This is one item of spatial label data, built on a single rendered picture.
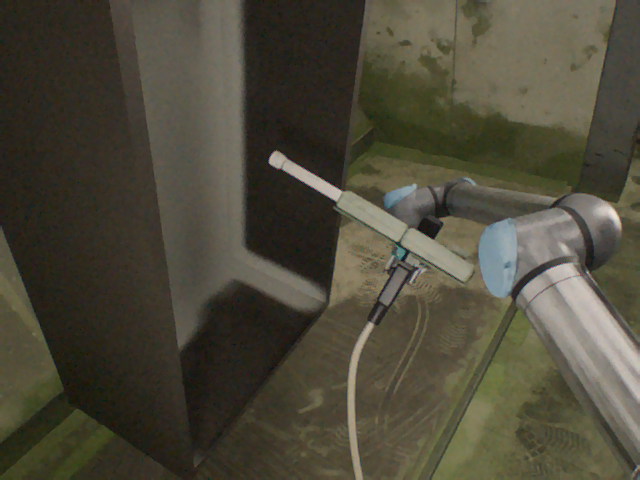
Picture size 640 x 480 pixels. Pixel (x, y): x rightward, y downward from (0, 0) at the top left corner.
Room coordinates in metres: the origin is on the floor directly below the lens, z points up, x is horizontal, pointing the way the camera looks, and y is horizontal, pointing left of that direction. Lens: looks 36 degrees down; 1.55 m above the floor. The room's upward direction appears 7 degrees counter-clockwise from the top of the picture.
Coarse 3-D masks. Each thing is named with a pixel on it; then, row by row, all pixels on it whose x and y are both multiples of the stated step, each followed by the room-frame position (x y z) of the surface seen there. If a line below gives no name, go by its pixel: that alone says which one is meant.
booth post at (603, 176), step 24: (624, 0) 2.23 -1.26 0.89; (624, 24) 2.22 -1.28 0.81; (624, 48) 2.21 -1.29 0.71; (624, 72) 2.19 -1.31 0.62; (600, 96) 2.24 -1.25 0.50; (624, 96) 2.18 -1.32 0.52; (600, 120) 2.22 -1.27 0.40; (624, 120) 2.17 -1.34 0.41; (600, 144) 2.21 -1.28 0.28; (624, 144) 2.16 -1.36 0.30; (600, 168) 2.20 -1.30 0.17; (624, 168) 2.14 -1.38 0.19; (600, 192) 2.19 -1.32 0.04
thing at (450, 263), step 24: (288, 168) 1.06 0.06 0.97; (336, 192) 1.01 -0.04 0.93; (360, 216) 0.95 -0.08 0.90; (384, 216) 0.94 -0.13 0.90; (408, 240) 0.90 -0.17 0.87; (432, 240) 0.90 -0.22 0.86; (408, 264) 0.88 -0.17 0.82; (432, 264) 0.86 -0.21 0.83; (456, 264) 0.85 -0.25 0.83; (384, 288) 0.87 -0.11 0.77; (384, 312) 0.85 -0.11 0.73
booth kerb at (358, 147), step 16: (352, 144) 2.72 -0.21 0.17; (368, 144) 2.85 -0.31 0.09; (352, 160) 2.71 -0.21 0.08; (48, 400) 1.20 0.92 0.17; (64, 400) 1.23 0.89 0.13; (32, 416) 1.15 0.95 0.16; (48, 416) 1.18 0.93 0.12; (64, 416) 1.21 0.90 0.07; (16, 432) 1.10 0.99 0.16; (32, 432) 1.13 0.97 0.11; (48, 432) 1.16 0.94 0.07; (0, 448) 1.06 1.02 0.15; (16, 448) 1.09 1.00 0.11; (0, 464) 1.04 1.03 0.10
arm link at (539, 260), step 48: (480, 240) 0.73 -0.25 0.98; (528, 240) 0.66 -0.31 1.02; (576, 240) 0.66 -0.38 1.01; (528, 288) 0.60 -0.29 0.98; (576, 288) 0.57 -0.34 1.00; (576, 336) 0.51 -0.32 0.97; (624, 336) 0.50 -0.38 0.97; (576, 384) 0.47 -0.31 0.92; (624, 384) 0.44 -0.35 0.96; (624, 432) 0.39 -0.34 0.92
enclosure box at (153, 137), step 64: (0, 0) 0.67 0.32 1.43; (64, 0) 0.61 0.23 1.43; (128, 0) 0.59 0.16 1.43; (192, 0) 1.21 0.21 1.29; (256, 0) 1.23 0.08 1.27; (320, 0) 1.14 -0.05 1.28; (0, 64) 0.70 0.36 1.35; (64, 64) 0.63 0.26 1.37; (128, 64) 0.59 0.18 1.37; (192, 64) 1.21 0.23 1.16; (256, 64) 1.24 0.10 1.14; (320, 64) 1.15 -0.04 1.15; (0, 128) 0.73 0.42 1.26; (64, 128) 0.65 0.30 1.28; (128, 128) 0.59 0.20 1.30; (192, 128) 1.22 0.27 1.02; (256, 128) 1.26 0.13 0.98; (320, 128) 1.16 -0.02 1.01; (0, 192) 0.78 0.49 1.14; (64, 192) 0.68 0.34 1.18; (128, 192) 0.61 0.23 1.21; (192, 192) 1.22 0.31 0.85; (256, 192) 1.28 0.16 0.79; (320, 192) 1.17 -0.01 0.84; (64, 256) 0.73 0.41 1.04; (128, 256) 0.63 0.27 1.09; (192, 256) 1.23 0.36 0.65; (256, 256) 1.31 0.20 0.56; (320, 256) 1.18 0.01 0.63; (64, 320) 0.78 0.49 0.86; (128, 320) 0.67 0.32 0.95; (192, 320) 1.12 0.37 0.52; (256, 320) 1.12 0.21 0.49; (64, 384) 0.86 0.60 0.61; (128, 384) 0.72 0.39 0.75; (192, 384) 0.92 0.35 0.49; (256, 384) 0.92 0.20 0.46; (192, 448) 0.76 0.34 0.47
